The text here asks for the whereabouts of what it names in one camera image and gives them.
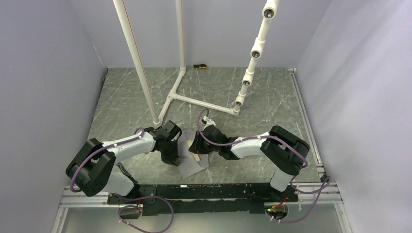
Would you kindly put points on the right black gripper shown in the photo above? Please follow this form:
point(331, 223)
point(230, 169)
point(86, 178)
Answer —
point(196, 147)

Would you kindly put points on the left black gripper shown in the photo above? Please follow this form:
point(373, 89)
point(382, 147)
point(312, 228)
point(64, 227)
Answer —
point(173, 158)

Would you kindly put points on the brown paper letter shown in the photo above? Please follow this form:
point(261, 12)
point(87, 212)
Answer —
point(195, 156)

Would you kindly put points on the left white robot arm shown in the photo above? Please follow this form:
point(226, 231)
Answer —
point(91, 170)

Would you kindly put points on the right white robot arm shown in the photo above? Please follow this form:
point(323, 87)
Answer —
point(285, 150)

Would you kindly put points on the yellow black screwdriver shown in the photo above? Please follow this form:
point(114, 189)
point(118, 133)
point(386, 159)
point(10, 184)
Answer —
point(200, 66)

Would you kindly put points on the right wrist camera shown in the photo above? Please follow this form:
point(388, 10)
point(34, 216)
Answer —
point(206, 121)

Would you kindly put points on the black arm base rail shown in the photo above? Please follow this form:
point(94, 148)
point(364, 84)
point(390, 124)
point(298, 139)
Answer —
point(253, 198)

